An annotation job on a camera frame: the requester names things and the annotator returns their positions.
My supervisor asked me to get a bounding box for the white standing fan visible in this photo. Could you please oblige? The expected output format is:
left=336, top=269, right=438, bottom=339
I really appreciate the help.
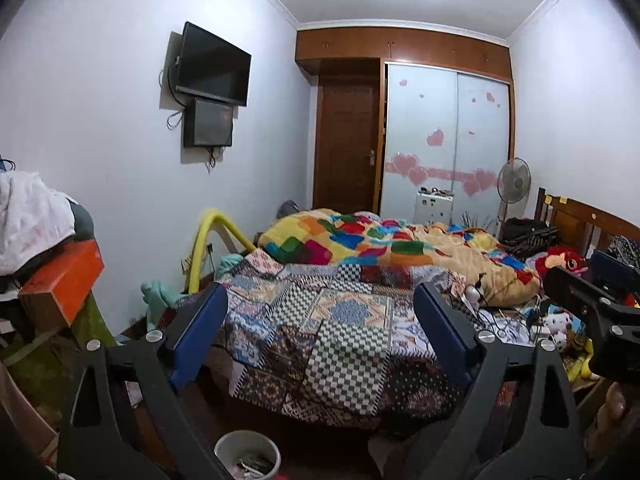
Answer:
left=495, top=157, right=532, bottom=236

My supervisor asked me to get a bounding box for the yellow foam tube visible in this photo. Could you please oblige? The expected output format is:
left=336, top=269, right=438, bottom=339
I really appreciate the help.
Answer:
left=187, top=210, right=256, bottom=293

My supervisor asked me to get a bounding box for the small white cabinet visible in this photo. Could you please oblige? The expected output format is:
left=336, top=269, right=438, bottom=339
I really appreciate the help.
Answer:
left=414, top=187, right=455, bottom=226

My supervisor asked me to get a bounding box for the black cable tangle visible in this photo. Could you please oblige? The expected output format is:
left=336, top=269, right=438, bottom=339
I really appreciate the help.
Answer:
left=475, top=302, right=543, bottom=343

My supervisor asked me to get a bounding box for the yellow plush toy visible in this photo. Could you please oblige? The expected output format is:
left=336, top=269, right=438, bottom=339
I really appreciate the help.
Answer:
left=565, top=339, right=597, bottom=382

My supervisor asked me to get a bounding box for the small black wall monitor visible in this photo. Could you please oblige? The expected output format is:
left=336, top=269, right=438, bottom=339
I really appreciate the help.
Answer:
left=183, top=98, right=235, bottom=148

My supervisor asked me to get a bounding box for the orange cardboard box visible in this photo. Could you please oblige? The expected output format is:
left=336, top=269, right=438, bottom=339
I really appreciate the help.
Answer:
left=17, top=240, right=106, bottom=331

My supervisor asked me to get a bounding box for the red plush toy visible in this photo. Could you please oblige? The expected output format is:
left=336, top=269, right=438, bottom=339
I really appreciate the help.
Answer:
left=535, top=246, right=588, bottom=282

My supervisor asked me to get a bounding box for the brown wooden door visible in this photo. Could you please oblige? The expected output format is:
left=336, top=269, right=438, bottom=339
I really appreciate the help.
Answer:
left=312, top=72, right=381, bottom=211

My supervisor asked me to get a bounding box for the patchwork printed bedsheet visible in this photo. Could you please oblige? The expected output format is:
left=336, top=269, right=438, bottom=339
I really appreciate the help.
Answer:
left=170, top=250, right=501, bottom=431

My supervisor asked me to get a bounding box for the white spotted plush toy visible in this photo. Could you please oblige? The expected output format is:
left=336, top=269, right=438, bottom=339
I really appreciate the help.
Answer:
left=542, top=310, right=572, bottom=352

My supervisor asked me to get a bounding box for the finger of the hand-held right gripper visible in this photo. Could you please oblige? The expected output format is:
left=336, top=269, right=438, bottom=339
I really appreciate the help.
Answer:
left=589, top=250, right=640, bottom=291
left=542, top=266, right=640, bottom=328

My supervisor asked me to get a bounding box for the black striped bag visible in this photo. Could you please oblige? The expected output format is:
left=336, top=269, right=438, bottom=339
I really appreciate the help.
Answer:
left=500, top=217, right=561, bottom=261

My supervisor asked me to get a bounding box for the black wall television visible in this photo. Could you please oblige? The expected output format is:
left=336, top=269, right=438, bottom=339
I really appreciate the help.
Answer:
left=167, top=21, right=252, bottom=107

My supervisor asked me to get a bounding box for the white crumpled cloth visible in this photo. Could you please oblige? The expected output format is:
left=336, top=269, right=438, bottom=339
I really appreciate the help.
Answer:
left=0, top=170, right=77, bottom=276

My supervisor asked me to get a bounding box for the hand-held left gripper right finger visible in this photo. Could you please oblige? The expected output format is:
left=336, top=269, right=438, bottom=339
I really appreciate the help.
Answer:
left=412, top=281, right=586, bottom=480

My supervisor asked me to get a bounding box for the wardrobe with heart stickers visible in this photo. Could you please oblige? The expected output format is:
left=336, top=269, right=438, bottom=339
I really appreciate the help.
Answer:
left=380, top=60, right=516, bottom=226

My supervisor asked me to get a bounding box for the colourful block pattern blanket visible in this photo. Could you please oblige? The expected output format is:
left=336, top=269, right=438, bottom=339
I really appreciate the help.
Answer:
left=257, top=207, right=543, bottom=306

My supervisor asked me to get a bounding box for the dark grey cloth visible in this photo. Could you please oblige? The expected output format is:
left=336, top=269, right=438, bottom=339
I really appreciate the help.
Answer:
left=70, top=202, right=96, bottom=242

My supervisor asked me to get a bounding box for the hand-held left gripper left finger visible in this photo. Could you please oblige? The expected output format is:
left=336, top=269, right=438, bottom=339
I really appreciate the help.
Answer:
left=70, top=282, right=236, bottom=480

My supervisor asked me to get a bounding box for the wooden headboard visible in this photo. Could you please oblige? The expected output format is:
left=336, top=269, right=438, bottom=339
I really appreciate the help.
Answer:
left=535, top=187, right=640, bottom=271

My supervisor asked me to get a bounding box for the wooden overhead cabinet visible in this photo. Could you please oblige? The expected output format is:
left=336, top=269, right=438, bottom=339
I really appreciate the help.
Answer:
left=295, top=26, right=513, bottom=81

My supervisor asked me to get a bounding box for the white plastic bucket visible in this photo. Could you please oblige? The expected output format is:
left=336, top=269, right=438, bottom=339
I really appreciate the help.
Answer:
left=214, top=430, right=281, bottom=480

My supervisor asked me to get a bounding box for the person's right hand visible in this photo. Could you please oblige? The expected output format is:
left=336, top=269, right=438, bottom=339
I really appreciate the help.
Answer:
left=597, top=380, right=633, bottom=461

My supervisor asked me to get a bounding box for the green printed box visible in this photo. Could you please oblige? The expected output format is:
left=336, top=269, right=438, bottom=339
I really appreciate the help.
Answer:
left=10, top=290, right=120, bottom=386

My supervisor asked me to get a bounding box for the teal cloth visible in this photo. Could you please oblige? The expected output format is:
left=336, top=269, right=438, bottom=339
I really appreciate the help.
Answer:
left=140, top=280, right=182, bottom=332

